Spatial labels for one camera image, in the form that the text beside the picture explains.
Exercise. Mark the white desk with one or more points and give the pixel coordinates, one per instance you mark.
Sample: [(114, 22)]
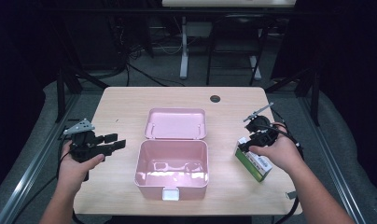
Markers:
[(227, 3)]

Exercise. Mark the aluminium floor rail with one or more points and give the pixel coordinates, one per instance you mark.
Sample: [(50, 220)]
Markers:
[(31, 174), (336, 174)]

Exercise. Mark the black metal stand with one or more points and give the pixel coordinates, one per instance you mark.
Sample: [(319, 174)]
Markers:
[(60, 99), (315, 102)]

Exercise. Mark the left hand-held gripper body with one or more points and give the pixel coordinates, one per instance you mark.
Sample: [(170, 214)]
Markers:
[(84, 146)]

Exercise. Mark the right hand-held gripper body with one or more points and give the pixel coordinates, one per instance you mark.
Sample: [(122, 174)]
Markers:
[(262, 130)]

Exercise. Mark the person's right hand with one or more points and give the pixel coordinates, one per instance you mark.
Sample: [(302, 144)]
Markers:
[(283, 154)]

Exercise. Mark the person's left hand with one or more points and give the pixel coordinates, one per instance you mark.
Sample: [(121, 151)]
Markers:
[(73, 175)]

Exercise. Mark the dark curtain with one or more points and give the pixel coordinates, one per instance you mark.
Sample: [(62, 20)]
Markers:
[(15, 77), (357, 77)]

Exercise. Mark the black chair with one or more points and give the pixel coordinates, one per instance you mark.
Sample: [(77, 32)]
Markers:
[(209, 62)]

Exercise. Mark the white and green carton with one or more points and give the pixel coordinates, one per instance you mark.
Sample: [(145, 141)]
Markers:
[(258, 168)]

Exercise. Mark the pink plastic lidded box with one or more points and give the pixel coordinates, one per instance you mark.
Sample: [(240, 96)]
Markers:
[(174, 124)]

